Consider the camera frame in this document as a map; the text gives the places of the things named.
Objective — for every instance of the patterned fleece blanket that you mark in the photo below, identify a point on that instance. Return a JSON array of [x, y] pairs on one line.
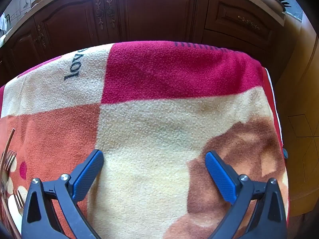
[[154, 109]]

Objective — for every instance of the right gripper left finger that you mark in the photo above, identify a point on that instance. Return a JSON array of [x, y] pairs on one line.
[[39, 216]]

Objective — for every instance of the wooden door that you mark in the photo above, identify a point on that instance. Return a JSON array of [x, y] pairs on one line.
[[297, 104]]

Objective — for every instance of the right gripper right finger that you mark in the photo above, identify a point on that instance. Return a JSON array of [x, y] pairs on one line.
[[268, 219]]

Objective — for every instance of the dark wooden chopstick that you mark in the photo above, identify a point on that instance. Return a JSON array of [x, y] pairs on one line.
[[6, 149]]

